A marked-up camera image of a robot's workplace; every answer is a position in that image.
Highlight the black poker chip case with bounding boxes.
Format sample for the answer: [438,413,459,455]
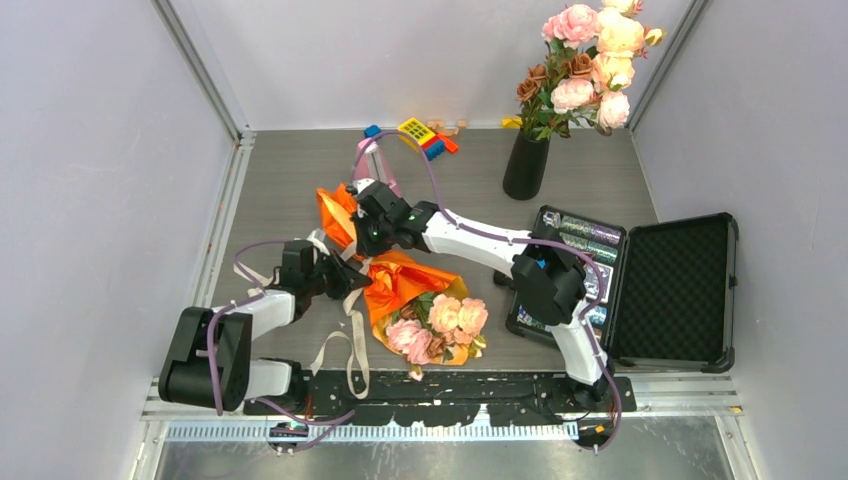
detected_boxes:
[534,205,739,374]

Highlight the small yellow toy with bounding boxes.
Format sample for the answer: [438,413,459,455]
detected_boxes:
[501,117,523,129]

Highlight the wooden toy pieces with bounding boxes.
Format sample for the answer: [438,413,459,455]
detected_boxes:
[425,119,468,137]

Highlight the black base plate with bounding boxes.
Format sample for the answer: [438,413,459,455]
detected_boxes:
[243,370,618,427]

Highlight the red blue toy blocks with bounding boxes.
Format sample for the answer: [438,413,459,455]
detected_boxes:
[423,134,459,161]

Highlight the cream printed ribbon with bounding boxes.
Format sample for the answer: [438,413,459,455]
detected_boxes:
[231,228,374,401]

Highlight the yellow toy block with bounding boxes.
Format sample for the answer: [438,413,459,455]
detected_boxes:
[397,117,436,149]

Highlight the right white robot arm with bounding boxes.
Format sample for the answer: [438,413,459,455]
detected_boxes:
[346,178,612,411]

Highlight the black vase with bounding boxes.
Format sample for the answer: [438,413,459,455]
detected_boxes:
[502,131,550,201]

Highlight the pink flowers in vase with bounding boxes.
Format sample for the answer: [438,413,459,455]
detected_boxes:
[516,1,666,141]

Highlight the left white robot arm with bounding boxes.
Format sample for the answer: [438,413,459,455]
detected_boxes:
[158,233,371,414]

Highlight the blue toy block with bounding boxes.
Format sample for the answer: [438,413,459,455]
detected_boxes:
[363,124,382,138]

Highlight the orange flower bouquet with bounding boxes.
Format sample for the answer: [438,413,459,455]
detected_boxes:
[310,185,488,396]

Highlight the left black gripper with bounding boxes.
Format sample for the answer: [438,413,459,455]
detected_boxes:
[304,248,371,301]

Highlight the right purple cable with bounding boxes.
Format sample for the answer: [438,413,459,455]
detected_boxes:
[349,129,624,455]

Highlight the pink metronome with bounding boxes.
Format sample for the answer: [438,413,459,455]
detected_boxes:
[351,138,402,197]

